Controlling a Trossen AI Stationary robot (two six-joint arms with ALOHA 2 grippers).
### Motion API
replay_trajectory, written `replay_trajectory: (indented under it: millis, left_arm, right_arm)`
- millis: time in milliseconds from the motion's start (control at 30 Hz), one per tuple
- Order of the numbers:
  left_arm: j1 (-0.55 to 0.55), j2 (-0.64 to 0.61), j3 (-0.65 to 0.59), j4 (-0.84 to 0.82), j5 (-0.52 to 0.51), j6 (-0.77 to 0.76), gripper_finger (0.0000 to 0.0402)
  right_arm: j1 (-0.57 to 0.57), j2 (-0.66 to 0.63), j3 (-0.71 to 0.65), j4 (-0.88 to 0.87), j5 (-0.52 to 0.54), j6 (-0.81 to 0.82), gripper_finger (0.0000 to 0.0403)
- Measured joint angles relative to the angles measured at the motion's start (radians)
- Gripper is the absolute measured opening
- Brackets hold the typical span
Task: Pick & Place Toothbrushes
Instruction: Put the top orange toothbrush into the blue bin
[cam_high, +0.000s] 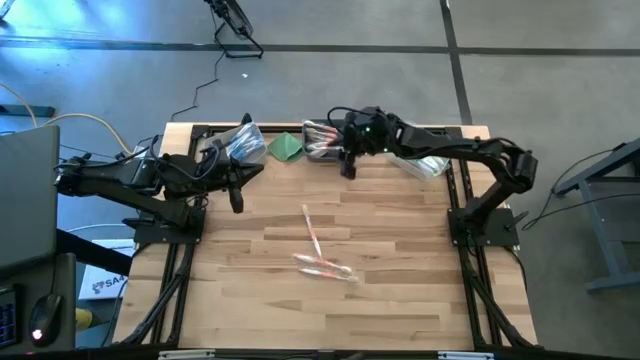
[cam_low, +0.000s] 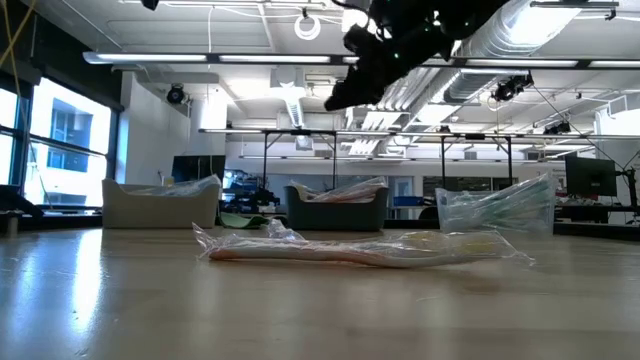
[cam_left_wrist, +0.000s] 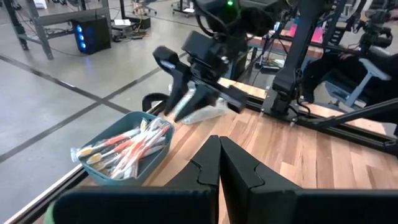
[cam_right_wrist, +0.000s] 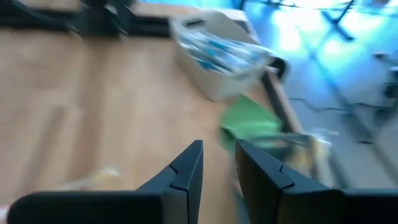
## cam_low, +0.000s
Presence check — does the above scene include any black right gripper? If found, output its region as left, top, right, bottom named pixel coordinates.
left=323, top=0, right=506, bottom=112

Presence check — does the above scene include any orange toothbrush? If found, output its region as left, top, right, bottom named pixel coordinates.
left=192, top=222, right=534, bottom=269
left=289, top=176, right=389, bottom=204
left=264, top=218, right=501, bottom=251

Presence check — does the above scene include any green toothbrush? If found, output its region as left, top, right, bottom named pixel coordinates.
left=442, top=192, right=549, bottom=232
left=449, top=175, right=551, bottom=226

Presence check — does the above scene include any teal plastic bin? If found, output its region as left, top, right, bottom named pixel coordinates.
left=283, top=185, right=390, bottom=232

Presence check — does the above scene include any blue equipment pile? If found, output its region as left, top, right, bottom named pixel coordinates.
left=224, top=169, right=262, bottom=195

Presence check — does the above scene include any black monitor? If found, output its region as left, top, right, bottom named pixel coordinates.
left=171, top=154, right=227, bottom=184
left=564, top=155, right=619, bottom=198

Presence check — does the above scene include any green folded cloth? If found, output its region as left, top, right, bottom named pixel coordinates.
left=218, top=212, right=274, bottom=230

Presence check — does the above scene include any translucent white plastic bin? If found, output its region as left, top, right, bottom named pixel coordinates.
left=102, top=174, right=224, bottom=230

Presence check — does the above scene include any clear plastic bin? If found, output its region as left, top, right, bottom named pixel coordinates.
left=434, top=173, right=557, bottom=235

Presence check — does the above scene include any black curved object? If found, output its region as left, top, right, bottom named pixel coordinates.
left=0, top=183, right=45, bottom=219

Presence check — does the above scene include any dark office desk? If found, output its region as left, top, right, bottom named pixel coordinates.
left=554, top=203, right=640, bottom=227

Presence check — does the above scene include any black monitor stand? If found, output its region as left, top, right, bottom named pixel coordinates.
left=617, top=167, right=640, bottom=226

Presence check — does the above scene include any black metal rig frame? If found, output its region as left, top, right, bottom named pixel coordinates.
left=259, top=128, right=339, bottom=191
left=439, top=132, right=514, bottom=190

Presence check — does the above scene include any white cable coil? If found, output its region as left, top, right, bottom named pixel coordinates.
left=293, top=13, right=322, bottom=42

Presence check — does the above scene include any black overhead frame beam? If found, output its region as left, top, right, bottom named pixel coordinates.
left=82, top=50, right=640, bottom=70

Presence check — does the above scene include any yellow hanging cable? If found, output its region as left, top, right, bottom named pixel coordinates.
left=0, top=0, right=37, bottom=101

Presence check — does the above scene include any window with dark frame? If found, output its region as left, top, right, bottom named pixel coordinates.
left=0, top=74, right=121, bottom=209

